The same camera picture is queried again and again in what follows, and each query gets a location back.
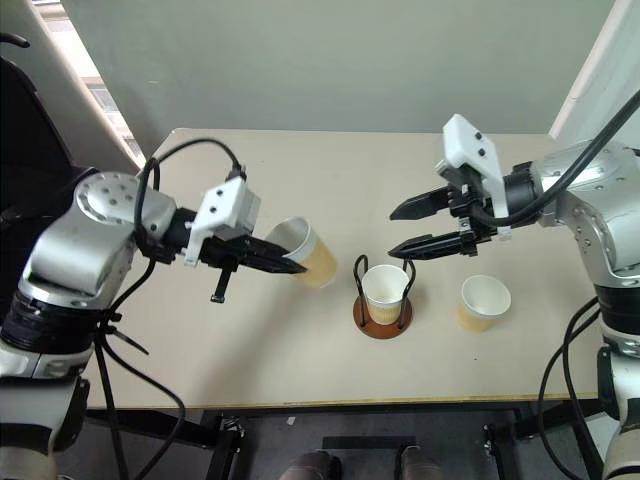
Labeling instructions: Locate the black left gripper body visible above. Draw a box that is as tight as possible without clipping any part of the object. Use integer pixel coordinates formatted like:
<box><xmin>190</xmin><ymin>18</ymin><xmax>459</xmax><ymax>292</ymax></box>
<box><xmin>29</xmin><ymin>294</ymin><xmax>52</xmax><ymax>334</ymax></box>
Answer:
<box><xmin>198</xmin><ymin>227</ymin><xmax>256</xmax><ymax>305</ymax></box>

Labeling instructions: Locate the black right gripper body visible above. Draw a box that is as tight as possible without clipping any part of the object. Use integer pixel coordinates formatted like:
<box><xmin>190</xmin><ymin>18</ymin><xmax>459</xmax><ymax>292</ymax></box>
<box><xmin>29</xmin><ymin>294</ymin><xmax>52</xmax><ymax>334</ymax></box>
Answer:
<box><xmin>446</xmin><ymin>166</ymin><xmax>502</xmax><ymax>247</ymax></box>

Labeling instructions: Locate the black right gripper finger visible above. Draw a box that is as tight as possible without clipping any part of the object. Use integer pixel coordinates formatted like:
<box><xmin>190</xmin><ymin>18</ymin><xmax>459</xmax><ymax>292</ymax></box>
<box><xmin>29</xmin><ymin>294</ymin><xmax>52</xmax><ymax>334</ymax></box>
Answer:
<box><xmin>386</xmin><ymin>230</ymin><xmax>477</xmax><ymax>262</ymax></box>
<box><xmin>389</xmin><ymin>186</ymin><xmax>455</xmax><ymax>222</ymax></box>

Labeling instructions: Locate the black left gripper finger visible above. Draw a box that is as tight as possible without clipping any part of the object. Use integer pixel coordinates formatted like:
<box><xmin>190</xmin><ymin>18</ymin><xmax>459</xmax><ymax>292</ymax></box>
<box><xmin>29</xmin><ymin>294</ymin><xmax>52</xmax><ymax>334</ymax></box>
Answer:
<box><xmin>247</xmin><ymin>237</ymin><xmax>294</xmax><ymax>255</ymax></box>
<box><xmin>238</xmin><ymin>252</ymin><xmax>309</xmax><ymax>275</ymax></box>

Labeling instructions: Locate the brown paper cup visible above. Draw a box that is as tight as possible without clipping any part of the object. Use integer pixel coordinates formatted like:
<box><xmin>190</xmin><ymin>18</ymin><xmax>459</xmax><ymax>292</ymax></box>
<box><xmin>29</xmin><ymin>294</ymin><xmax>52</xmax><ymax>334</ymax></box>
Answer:
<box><xmin>263</xmin><ymin>215</ymin><xmax>340</xmax><ymax>291</ymax></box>
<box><xmin>360</xmin><ymin>263</ymin><xmax>411</xmax><ymax>326</ymax></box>
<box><xmin>455</xmin><ymin>274</ymin><xmax>513</xmax><ymax>334</ymax></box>

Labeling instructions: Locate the dark rounded shape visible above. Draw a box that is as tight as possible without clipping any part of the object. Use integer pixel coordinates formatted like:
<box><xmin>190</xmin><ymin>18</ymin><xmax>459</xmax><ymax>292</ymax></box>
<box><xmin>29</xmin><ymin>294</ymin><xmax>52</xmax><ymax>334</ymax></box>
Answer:
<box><xmin>396</xmin><ymin>444</ymin><xmax>445</xmax><ymax>480</ymax></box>
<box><xmin>283</xmin><ymin>449</ymin><xmax>344</xmax><ymax>480</ymax></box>

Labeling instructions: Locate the black chair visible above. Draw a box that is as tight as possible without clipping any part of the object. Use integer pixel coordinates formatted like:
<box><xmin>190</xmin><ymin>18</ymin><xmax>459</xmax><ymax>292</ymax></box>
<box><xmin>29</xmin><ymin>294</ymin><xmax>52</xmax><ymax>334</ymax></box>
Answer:
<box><xmin>0</xmin><ymin>32</ymin><xmax>104</xmax><ymax>236</ymax></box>

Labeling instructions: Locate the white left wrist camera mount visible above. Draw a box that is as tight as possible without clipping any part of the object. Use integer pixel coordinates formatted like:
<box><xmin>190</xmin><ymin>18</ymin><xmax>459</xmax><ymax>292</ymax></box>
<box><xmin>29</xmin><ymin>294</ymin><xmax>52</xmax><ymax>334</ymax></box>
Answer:
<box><xmin>181</xmin><ymin>177</ymin><xmax>263</xmax><ymax>267</ymax></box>

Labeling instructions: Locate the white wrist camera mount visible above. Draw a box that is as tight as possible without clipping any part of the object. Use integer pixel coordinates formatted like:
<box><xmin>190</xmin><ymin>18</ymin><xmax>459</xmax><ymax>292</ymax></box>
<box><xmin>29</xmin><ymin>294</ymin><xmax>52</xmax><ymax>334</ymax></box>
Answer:
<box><xmin>181</xmin><ymin>177</ymin><xmax>263</xmax><ymax>267</ymax></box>
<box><xmin>433</xmin><ymin>113</ymin><xmax>515</xmax><ymax>242</ymax></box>

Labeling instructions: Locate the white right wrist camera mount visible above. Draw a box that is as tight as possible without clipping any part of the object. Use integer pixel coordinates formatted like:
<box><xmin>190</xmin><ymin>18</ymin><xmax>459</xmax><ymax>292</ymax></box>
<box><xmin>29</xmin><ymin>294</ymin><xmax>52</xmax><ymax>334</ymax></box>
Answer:
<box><xmin>433</xmin><ymin>113</ymin><xmax>515</xmax><ymax>242</ymax></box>

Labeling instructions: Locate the black wire cup holder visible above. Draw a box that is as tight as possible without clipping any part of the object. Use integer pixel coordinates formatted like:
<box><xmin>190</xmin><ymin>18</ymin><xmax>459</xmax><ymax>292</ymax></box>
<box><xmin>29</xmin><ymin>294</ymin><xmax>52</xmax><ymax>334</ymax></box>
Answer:
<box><xmin>351</xmin><ymin>253</ymin><xmax>418</xmax><ymax>341</ymax></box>

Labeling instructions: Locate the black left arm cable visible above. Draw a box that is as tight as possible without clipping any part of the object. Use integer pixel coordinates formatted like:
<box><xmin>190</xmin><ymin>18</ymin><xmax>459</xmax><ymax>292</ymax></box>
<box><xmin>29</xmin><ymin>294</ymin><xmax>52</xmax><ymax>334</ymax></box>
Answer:
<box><xmin>92</xmin><ymin>138</ymin><xmax>250</xmax><ymax>480</ymax></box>

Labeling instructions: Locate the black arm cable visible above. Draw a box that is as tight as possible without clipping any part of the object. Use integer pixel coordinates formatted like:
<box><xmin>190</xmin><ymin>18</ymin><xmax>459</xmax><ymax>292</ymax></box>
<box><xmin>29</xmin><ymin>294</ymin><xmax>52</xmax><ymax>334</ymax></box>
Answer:
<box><xmin>92</xmin><ymin>138</ymin><xmax>250</xmax><ymax>480</ymax></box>
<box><xmin>462</xmin><ymin>92</ymin><xmax>640</xmax><ymax>232</ymax></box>

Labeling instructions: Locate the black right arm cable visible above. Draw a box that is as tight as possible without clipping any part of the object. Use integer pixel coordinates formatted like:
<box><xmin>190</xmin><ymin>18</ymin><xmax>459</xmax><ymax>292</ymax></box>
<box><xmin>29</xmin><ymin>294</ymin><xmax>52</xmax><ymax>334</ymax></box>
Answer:
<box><xmin>462</xmin><ymin>92</ymin><xmax>640</xmax><ymax>232</ymax></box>

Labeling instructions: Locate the thin black robot body cable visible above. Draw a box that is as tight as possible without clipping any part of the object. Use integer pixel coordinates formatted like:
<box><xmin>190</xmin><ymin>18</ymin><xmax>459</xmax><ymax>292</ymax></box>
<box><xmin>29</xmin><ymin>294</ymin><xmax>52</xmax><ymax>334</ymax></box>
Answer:
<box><xmin>536</xmin><ymin>294</ymin><xmax>609</xmax><ymax>480</ymax></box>

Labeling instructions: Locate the black metal table frame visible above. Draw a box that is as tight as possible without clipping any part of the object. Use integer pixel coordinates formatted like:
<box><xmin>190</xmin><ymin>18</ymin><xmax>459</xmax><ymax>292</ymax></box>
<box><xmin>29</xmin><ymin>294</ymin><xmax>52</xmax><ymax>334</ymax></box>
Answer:
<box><xmin>84</xmin><ymin>405</ymin><xmax>609</xmax><ymax>480</ymax></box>

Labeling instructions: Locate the window with white frame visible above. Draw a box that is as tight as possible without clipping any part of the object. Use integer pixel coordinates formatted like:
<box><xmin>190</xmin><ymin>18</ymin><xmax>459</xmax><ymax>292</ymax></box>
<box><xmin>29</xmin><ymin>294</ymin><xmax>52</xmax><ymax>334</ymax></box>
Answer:
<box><xmin>34</xmin><ymin>0</ymin><xmax>151</xmax><ymax>166</ymax></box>

